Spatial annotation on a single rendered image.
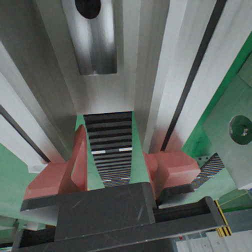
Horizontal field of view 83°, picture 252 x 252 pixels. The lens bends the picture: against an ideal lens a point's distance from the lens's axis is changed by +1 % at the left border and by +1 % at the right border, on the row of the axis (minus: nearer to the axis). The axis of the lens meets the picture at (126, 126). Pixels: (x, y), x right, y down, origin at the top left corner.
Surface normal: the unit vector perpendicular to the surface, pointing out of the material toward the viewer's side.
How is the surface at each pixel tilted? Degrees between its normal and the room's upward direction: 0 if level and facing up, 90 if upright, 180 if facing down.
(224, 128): 90
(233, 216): 90
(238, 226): 90
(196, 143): 0
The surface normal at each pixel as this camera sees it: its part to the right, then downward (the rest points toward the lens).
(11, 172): 0.11, 0.77
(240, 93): -0.99, 0.08
